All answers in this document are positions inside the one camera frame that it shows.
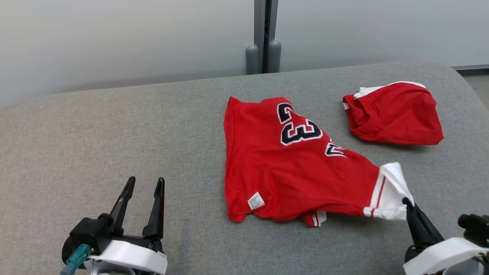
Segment red shorts white side stripe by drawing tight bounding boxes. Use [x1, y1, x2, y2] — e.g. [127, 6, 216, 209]
[343, 81, 445, 146]

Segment red basketball jersey white sleeves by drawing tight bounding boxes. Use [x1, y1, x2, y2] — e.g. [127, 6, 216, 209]
[223, 96, 415, 228]

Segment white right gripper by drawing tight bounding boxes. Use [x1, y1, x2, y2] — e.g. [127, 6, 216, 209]
[402, 198, 489, 275]

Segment grey partition post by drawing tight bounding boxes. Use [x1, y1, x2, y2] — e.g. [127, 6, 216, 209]
[246, 0, 282, 75]

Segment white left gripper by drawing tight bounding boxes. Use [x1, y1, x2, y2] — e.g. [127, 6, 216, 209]
[86, 176, 168, 275]

